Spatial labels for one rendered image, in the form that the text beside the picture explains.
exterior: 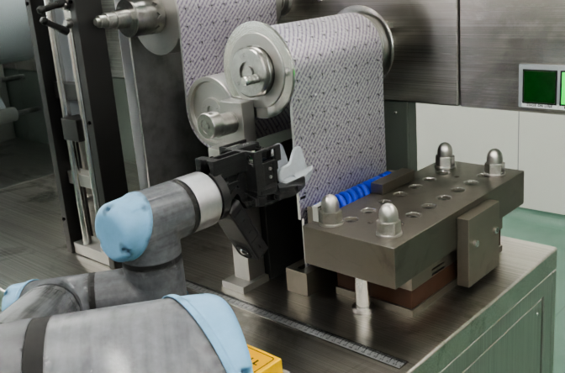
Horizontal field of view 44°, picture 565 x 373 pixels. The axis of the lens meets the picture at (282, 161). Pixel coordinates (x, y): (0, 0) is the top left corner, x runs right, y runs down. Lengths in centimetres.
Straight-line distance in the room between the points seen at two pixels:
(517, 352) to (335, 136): 46
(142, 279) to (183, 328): 39
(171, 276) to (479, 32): 66
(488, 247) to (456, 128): 289
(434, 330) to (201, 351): 58
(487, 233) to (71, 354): 77
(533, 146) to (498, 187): 265
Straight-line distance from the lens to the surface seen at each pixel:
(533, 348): 129
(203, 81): 116
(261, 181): 95
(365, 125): 118
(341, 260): 100
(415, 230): 100
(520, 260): 123
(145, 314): 50
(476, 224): 109
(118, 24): 119
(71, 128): 127
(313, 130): 108
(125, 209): 83
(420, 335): 100
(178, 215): 86
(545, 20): 117
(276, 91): 104
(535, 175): 387
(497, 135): 390
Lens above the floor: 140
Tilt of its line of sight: 16 degrees down
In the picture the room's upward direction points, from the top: 4 degrees counter-clockwise
